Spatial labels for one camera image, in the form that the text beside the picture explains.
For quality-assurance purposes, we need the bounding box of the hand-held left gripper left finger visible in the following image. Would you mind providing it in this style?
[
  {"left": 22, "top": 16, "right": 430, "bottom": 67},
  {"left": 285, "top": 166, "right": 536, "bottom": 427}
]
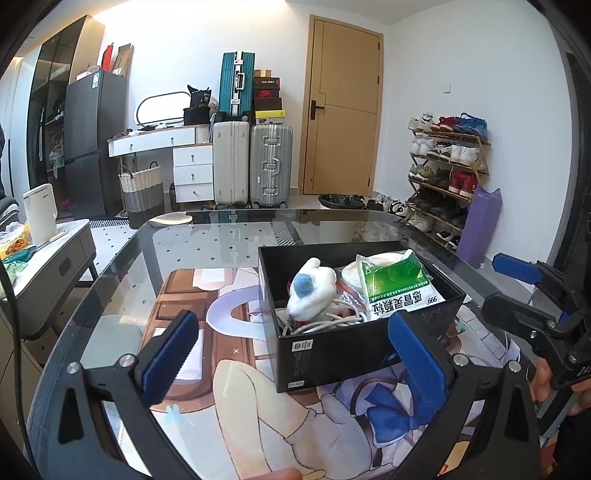
[{"left": 48, "top": 310, "right": 200, "bottom": 480}]

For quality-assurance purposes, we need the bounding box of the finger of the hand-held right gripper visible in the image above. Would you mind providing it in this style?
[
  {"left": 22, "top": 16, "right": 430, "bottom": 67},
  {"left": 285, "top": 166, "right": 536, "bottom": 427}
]
[
  {"left": 492, "top": 252, "right": 575, "bottom": 302},
  {"left": 482, "top": 293, "right": 561, "bottom": 357}
]

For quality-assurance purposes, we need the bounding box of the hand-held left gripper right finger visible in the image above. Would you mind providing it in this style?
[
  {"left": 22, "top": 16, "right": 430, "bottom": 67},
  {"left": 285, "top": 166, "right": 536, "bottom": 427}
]
[{"left": 388, "top": 309, "right": 550, "bottom": 480}]

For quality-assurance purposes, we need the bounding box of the green white medicine packet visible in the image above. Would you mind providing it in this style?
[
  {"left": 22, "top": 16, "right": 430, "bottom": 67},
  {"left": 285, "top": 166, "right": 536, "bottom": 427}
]
[{"left": 358, "top": 249, "right": 448, "bottom": 319}]

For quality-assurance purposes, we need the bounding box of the black cardboard box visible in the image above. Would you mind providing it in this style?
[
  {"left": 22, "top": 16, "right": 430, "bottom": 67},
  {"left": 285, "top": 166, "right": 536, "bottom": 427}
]
[{"left": 257, "top": 240, "right": 467, "bottom": 393}]

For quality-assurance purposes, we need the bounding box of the clear zip bag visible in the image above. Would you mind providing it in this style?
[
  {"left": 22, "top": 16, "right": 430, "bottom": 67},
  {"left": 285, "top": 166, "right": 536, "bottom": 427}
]
[{"left": 335, "top": 274, "right": 368, "bottom": 308}]

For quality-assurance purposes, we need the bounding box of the white cable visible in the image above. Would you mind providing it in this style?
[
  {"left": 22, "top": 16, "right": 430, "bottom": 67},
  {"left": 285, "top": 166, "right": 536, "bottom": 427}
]
[{"left": 277, "top": 298, "right": 370, "bottom": 337}]

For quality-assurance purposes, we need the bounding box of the cream ribbon coil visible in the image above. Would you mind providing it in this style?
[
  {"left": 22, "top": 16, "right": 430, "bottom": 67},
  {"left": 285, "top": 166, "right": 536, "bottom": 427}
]
[{"left": 342, "top": 251, "right": 409, "bottom": 296}]

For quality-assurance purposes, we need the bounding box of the white plush toy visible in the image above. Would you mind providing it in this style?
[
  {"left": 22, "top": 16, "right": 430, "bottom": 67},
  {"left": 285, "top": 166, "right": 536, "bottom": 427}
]
[{"left": 286, "top": 257, "right": 338, "bottom": 324}]

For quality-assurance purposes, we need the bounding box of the person's right hand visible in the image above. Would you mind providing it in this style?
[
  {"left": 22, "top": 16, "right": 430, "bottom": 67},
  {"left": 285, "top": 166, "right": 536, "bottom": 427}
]
[{"left": 530, "top": 356, "right": 553, "bottom": 403}]

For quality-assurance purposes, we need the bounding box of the person's left hand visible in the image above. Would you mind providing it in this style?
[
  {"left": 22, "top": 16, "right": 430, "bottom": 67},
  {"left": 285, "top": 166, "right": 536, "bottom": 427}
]
[{"left": 256, "top": 467, "right": 303, "bottom": 480}]

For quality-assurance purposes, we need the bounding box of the purple yoga mat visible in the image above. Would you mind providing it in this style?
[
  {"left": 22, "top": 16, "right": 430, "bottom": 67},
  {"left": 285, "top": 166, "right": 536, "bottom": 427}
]
[{"left": 457, "top": 186, "right": 502, "bottom": 269}]

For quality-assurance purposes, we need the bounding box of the printed desk mat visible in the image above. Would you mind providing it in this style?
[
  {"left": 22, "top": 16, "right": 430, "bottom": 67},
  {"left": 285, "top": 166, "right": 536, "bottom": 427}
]
[{"left": 99, "top": 265, "right": 550, "bottom": 480}]

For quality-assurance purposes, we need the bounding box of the group of shoes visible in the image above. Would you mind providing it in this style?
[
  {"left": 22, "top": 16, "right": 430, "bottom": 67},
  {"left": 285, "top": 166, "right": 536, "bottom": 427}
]
[{"left": 369, "top": 112, "right": 490, "bottom": 250}]

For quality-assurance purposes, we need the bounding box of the wooden shoe rack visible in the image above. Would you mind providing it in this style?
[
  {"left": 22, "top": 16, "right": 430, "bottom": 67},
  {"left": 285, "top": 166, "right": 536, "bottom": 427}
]
[{"left": 406, "top": 113, "right": 492, "bottom": 250}]

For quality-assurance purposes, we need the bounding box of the beige round rug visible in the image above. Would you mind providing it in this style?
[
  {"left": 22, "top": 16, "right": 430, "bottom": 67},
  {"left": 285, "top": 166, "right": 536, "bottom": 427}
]
[{"left": 150, "top": 213, "right": 192, "bottom": 228}]

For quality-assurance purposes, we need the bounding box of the grey side cabinet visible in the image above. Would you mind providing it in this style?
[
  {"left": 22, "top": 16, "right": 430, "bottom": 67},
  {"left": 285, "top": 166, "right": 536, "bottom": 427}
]
[{"left": 0, "top": 218, "right": 99, "bottom": 342}]

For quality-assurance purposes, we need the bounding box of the woven laundry basket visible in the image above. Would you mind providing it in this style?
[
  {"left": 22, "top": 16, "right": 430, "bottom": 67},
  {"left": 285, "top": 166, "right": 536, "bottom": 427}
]
[{"left": 117, "top": 162, "right": 165, "bottom": 229}]

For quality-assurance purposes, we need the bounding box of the pile of snack packets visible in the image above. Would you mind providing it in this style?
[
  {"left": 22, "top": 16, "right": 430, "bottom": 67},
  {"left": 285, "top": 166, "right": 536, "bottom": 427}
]
[{"left": 0, "top": 222, "right": 35, "bottom": 278}]

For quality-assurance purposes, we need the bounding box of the white kettle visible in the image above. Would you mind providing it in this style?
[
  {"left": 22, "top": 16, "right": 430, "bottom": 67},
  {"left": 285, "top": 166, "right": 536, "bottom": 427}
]
[{"left": 22, "top": 184, "right": 60, "bottom": 247}]

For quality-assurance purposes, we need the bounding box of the white dresser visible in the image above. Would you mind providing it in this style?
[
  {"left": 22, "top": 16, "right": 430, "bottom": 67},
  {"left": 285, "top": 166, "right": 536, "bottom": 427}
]
[{"left": 107, "top": 126, "right": 215, "bottom": 204}]

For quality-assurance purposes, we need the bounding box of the white suitcase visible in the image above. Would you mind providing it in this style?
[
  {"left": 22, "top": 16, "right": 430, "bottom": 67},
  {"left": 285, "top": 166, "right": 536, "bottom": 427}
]
[{"left": 211, "top": 121, "right": 252, "bottom": 207}]

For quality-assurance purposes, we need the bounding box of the wooden door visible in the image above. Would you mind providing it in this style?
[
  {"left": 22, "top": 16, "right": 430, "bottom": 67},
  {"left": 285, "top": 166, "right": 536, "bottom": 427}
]
[{"left": 299, "top": 15, "right": 384, "bottom": 197}]

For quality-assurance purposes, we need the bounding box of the silver suitcase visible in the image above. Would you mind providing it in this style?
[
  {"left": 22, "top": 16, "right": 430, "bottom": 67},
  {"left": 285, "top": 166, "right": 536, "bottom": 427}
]
[{"left": 249, "top": 124, "right": 294, "bottom": 209}]

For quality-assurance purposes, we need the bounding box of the black refrigerator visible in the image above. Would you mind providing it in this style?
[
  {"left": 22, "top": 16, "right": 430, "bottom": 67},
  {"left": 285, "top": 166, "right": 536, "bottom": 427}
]
[{"left": 64, "top": 70, "right": 127, "bottom": 220}]

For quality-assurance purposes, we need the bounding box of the oval mirror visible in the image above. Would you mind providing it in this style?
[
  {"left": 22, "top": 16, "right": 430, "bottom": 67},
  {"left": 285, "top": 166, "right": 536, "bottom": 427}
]
[{"left": 135, "top": 90, "right": 192, "bottom": 130}]

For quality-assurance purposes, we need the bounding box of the black bag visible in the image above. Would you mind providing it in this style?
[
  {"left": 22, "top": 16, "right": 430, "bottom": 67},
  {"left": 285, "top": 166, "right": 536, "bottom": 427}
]
[{"left": 182, "top": 84, "right": 214, "bottom": 126}]

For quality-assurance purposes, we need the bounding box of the teal suitcase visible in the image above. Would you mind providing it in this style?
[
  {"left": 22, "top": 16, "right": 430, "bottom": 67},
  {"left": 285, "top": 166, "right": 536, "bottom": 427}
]
[{"left": 218, "top": 52, "right": 257, "bottom": 123}]

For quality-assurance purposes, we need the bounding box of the stack of shoe boxes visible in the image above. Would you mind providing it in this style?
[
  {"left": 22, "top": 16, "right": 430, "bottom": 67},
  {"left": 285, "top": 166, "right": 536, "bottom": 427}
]
[{"left": 253, "top": 69, "right": 284, "bottom": 125}]

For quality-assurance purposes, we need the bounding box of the brown cardboard box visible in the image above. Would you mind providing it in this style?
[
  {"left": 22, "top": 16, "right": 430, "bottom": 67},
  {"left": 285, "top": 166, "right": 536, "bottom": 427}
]
[{"left": 113, "top": 44, "right": 134, "bottom": 77}]

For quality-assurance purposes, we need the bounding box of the black wardrobe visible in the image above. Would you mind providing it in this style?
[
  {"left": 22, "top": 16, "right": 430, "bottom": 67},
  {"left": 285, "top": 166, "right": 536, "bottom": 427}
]
[{"left": 25, "top": 14, "right": 107, "bottom": 185}]

